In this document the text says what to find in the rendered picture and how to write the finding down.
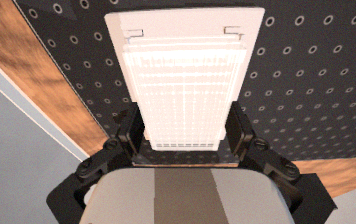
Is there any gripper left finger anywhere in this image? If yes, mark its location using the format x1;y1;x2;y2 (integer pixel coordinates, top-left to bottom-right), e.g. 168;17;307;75
46;102;145;224

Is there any white well plate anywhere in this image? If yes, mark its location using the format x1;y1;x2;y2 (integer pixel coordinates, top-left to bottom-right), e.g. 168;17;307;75
129;34;240;43
122;40;247;150

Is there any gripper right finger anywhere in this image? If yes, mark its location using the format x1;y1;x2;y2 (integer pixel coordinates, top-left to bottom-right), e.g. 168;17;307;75
224;101;335;224

